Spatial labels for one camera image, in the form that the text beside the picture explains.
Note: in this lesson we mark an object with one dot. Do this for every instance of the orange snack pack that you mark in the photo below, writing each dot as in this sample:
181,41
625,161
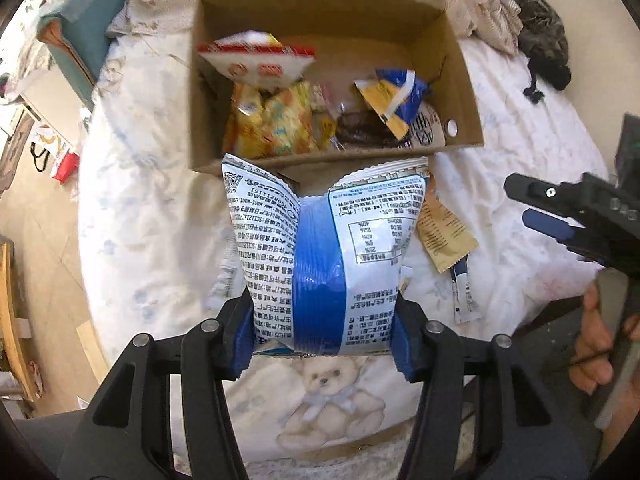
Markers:
247,127

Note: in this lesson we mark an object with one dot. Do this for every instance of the yellow wooden chair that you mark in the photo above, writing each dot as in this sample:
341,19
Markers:
12,320

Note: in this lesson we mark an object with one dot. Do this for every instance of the person's right hand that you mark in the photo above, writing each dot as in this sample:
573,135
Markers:
592,350

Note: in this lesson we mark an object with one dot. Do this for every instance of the red edged white snack bag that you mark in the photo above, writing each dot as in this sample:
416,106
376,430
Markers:
255,65

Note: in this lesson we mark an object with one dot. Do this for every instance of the white stick sachet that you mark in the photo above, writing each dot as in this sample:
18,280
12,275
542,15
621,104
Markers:
465,295

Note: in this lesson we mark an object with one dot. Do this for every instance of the teal headboard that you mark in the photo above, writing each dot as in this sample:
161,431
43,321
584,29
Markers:
85,15

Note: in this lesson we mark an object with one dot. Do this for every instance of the camouflage jacket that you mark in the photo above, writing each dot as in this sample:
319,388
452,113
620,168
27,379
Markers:
540,20

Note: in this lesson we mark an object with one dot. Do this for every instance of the yellow snack pack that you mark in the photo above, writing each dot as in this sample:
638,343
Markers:
290,120

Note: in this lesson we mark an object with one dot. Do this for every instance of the blue striped white snack bag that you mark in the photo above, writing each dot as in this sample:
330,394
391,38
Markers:
320,260

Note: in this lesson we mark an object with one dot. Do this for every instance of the dark brown cake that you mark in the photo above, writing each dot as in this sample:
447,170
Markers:
360,127

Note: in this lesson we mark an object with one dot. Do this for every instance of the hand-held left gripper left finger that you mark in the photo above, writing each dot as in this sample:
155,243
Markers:
240,332

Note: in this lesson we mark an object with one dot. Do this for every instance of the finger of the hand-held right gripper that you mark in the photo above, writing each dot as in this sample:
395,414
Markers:
530,190
547,225

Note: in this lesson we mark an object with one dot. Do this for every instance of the white floral bed sheet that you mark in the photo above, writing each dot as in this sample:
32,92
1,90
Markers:
150,210

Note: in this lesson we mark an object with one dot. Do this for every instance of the yellow sachet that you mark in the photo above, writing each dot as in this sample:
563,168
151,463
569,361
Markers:
445,230

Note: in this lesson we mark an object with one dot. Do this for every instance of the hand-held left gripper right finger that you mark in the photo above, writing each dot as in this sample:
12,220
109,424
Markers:
405,342

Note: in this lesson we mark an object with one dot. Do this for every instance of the oval patterned rug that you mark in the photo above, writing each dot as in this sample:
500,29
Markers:
15,155

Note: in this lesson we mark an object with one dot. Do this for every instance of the dark blue snack bag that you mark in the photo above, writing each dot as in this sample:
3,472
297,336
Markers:
400,85

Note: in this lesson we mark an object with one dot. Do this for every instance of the black knitted cloth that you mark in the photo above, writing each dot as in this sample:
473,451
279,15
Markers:
557,77

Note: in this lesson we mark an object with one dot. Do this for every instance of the white packet with black logo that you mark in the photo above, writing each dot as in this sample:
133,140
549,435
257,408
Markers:
427,130

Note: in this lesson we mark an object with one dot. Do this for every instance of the brown cardboard box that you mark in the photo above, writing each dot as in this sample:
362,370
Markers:
325,15

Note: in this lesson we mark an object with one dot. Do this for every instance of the white orange shopping bag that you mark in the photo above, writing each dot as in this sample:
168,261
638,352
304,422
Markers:
50,147

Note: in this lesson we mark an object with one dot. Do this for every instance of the white side table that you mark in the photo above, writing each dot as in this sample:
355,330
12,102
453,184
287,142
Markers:
55,97

